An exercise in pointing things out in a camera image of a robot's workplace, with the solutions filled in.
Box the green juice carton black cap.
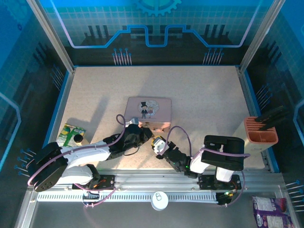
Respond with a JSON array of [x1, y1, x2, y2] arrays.
[[56, 123, 90, 148]]

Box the white round lock-icon button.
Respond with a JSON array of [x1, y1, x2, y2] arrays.
[[150, 190, 170, 211]]

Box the white slotted cable duct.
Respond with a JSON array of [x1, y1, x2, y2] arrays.
[[37, 191, 219, 203]]

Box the aluminium frame post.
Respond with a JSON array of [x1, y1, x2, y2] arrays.
[[25, 0, 76, 73], [239, 0, 287, 71]]

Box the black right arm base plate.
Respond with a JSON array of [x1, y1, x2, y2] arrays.
[[198, 174, 240, 190]]

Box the aluminium mounting rail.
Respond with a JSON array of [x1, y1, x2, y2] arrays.
[[97, 169, 285, 192]]

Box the black knife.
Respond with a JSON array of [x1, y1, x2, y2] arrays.
[[257, 110, 289, 125], [259, 116, 289, 132], [255, 105, 285, 122]]

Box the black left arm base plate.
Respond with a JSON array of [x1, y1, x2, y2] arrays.
[[72, 174, 116, 190]]

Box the beige terracotta knife block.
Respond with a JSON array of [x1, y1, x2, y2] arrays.
[[232, 116, 279, 156]]

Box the purple snack packet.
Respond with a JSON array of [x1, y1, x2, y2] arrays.
[[251, 195, 295, 228]]

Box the pink tin box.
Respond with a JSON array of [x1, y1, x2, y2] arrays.
[[124, 96, 172, 133]]

